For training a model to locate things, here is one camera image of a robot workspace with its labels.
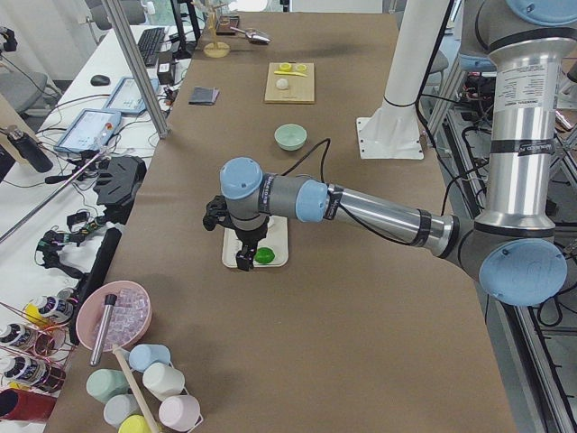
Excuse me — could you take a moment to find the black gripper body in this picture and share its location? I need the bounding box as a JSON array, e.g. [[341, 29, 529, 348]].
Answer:
[[203, 195, 269, 251]]

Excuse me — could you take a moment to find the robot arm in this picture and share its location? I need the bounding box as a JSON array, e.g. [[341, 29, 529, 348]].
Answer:
[[203, 1, 576, 307]]

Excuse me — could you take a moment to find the mint green bowl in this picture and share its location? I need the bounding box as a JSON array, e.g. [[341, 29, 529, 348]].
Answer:
[[274, 124, 307, 152]]

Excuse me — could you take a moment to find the pink bowl with ice cubes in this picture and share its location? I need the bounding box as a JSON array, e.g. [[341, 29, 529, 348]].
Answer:
[[76, 281, 152, 352]]

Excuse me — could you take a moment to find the green lime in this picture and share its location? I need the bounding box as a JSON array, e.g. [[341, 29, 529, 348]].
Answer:
[[254, 247, 276, 264]]

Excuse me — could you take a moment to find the white rectangular tray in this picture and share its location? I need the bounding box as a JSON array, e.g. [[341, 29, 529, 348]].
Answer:
[[222, 216, 289, 269]]

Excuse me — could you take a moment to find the black controller device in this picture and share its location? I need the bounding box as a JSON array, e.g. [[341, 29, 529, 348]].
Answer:
[[93, 156, 147, 225]]

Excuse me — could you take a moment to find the grey folded cloth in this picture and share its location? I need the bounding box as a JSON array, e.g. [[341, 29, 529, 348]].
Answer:
[[188, 87, 220, 106]]

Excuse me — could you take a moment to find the metal tube with black cap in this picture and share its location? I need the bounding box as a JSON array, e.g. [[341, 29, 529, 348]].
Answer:
[[89, 294, 117, 367]]

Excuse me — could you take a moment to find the light blue cup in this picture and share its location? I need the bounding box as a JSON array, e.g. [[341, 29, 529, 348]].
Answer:
[[129, 344, 171, 373]]

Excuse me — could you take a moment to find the blue tablet far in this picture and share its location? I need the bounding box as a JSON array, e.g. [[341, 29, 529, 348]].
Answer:
[[103, 77, 146, 116]]

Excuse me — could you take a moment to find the blue tablet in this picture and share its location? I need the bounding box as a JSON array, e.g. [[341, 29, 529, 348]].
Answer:
[[54, 108, 122, 153], [103, 77, 146, 116]]

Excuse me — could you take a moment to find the white cup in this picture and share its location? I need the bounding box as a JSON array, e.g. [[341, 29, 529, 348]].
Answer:
[[142, 363, 185, 401]]

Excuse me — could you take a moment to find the wooden cutting board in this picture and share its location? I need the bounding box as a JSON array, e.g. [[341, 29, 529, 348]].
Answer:
[[264, 62, 316, 105]]

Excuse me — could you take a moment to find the blue tablet near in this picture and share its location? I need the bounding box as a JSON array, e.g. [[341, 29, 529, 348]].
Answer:
[[54, 108, 122, 153]]

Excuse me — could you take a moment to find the yellow plastic knife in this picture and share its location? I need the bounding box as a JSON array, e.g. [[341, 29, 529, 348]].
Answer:
[[273, 69, 308, 78]]

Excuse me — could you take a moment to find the wooden stand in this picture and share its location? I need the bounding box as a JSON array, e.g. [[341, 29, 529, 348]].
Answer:
[[202, 1, 231, 59]]

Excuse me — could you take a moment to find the pink cup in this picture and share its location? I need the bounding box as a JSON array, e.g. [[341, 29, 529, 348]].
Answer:
[[159, 395, 203, 432]]

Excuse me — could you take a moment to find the black computer mouse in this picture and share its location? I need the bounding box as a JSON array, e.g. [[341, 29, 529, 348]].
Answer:
[[90, 74, 111, 87]]

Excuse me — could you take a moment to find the metal scoop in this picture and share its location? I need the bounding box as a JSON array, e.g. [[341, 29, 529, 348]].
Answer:
[[230, 26, 271, 45]]

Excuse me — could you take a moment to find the black keyboard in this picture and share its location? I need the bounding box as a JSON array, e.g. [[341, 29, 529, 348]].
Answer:
[[137, 27, 165, 68]]

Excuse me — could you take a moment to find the mint green cup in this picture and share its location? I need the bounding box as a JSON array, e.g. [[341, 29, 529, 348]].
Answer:
[[86, 369, 129, 404]]

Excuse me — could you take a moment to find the grey cup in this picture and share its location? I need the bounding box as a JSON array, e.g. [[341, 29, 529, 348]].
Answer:
[[103, 394, 140, 428]]

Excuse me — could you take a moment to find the yellow-green cup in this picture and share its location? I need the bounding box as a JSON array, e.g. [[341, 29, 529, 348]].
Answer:
[[118, 414, 151, 433]]

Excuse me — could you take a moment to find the red cylinder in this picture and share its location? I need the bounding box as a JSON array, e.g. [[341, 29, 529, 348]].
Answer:
[[1, 389, 57, 422]]

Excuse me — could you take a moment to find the aluminium frame post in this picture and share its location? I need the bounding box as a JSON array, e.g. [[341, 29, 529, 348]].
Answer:
[[103, 0, 169, 139]]

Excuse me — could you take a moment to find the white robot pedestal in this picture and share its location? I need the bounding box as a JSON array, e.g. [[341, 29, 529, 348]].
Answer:
[[357, 0, 452, 160]]

